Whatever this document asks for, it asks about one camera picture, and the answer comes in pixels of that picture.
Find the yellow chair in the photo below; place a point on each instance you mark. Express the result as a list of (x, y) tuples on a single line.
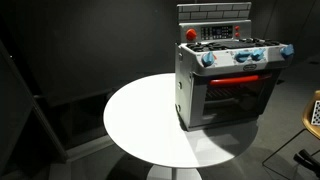
[(307, 116)]

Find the blue stove knob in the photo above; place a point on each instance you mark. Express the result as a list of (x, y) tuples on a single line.
[(287, 51), (208, 58), (242, 56), (257, 54)]

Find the white table pedestal base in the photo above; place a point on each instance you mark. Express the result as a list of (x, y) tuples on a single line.
[(173, 173)]

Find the small orange stove button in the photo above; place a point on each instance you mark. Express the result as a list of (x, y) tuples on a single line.
[(237, 34), (237, 28)]

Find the stove control panel display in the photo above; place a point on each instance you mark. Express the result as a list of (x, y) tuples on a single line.
[(216, 32)]

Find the grey toy stove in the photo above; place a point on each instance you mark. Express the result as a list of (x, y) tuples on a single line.
[(233, 61)]

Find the orange round stove knob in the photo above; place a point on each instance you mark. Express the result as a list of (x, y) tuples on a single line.
[(191, 34)]

